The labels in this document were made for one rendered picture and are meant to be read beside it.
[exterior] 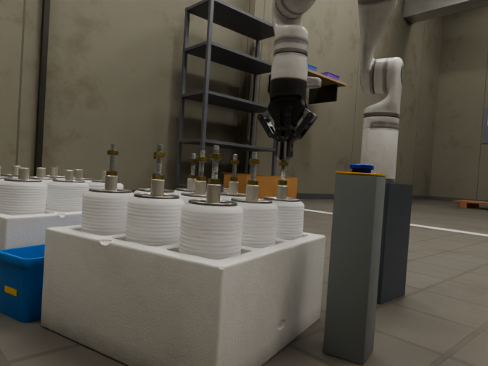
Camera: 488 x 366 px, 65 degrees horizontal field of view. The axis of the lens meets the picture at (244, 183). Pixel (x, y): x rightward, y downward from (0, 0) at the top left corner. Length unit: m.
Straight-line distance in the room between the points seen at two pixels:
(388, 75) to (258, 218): 0.58
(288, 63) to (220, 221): 0.37
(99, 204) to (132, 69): 3.19
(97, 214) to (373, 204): 0.47
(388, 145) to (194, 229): 0.64
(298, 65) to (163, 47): 3.33
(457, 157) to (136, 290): 8.95
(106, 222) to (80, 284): 0.11
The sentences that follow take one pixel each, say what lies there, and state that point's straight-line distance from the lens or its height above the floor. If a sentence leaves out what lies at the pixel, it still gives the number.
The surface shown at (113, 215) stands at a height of 0.21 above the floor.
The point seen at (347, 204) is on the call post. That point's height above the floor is 0.26.
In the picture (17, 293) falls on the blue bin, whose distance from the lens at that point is 0.85.
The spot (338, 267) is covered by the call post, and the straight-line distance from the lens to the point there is 0.68.
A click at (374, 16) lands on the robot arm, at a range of 1.04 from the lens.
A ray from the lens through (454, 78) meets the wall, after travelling 9.66.
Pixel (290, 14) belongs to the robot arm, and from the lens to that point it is 0.85.
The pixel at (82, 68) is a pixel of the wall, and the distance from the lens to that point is 3.65.
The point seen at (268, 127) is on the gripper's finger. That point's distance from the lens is 0.80.
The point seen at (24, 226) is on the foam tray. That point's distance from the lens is 0.93.
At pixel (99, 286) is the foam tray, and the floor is 0.11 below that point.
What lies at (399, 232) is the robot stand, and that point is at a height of 0.17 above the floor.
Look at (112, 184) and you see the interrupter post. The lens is 0.74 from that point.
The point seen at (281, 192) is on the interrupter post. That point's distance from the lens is 0.78.
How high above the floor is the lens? 0.30
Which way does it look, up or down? 1 degrees down
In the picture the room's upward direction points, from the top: 4 degrees clockwise
